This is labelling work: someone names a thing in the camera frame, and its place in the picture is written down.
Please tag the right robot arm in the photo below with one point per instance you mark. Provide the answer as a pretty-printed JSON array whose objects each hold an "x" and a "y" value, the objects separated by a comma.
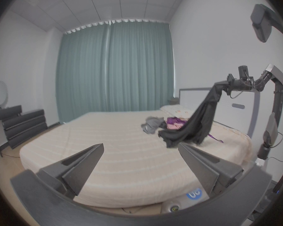
[{"x": 278, "y": 95}]

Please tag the white printed pillow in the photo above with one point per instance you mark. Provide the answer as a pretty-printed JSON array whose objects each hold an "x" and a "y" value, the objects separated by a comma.
[{"x": 176, "y": 109}]

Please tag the bed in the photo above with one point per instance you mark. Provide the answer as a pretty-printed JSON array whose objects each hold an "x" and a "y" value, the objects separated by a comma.
[{"x": 122, "y": 145}]

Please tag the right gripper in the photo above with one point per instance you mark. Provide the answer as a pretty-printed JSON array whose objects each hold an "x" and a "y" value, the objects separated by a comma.
[{"x": 232, "y": 85}]

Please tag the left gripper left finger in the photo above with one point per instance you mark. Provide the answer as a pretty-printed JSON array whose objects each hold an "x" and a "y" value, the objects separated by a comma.
[{"x": 70, "y": 173}]

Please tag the grey bedside table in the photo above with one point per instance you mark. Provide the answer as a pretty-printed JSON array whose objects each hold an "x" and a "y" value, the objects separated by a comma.
[{"x": 174, "y": 101}]

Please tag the black T-shirt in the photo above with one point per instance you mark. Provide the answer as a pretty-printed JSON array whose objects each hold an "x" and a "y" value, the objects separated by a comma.
[{"x": 198, "y": 123}]

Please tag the round white-framed mirror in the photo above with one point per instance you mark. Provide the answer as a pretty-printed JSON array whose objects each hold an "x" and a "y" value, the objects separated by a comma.
[{"x": 0, "y": 94}]

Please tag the purple garment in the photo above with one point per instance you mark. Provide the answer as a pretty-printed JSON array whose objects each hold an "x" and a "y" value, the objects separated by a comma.
[{"x": 173, "y": 120}]

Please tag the grey garment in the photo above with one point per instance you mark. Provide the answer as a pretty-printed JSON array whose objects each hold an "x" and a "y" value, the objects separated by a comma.
[{"x": 153, "y": 125}]

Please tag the black chest of drawers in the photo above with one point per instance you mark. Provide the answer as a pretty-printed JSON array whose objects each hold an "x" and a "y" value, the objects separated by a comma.
[{"x": 26, "y": 126}]

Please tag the pink garment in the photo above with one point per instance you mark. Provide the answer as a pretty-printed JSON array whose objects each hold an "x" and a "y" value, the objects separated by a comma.
[{"x": 174, "y": 126}]

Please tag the blue-green curtain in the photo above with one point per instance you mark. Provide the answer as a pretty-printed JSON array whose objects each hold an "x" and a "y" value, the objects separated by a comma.
[
  {"x": 141, "y": 67},
  {"x": 82, "y": 74}
]

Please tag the dark grey dressing table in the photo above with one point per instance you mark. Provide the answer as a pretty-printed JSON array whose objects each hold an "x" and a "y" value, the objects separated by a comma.
[{"x": 4, "y": 113}]

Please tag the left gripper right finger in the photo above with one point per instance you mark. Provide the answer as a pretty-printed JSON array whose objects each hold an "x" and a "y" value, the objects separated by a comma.
[{"x": 210, "y": 171}]

